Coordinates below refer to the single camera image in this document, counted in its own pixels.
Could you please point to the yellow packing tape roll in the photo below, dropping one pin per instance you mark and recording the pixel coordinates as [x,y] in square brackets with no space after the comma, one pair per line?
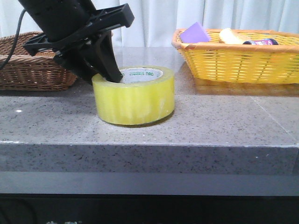
[144,95]

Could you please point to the white curtain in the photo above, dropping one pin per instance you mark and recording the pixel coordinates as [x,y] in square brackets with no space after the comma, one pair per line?
[156,20]

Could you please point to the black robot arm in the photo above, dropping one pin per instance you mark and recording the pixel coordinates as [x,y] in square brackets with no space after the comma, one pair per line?
[78,34]

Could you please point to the black purple labelled bottle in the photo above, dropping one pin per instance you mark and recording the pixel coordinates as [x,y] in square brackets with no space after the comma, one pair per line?
[267,41]

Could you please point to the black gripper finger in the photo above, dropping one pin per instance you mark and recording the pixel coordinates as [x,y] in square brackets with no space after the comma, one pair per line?
[107,65]
[79,58]

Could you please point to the yellow woven basket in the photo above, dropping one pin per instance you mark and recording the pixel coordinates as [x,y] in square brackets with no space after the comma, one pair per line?
[256,64]

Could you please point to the cream yellow roll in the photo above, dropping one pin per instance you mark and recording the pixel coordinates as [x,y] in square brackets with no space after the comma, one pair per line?
[228,36]

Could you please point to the brown wicker basket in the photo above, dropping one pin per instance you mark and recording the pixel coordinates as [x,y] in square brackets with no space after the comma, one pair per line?
[24,72]

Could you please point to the purple sponge block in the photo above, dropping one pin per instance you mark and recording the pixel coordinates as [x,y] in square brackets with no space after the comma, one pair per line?
[195,34]

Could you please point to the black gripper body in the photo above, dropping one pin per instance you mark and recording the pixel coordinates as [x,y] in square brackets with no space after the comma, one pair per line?
[69,23]

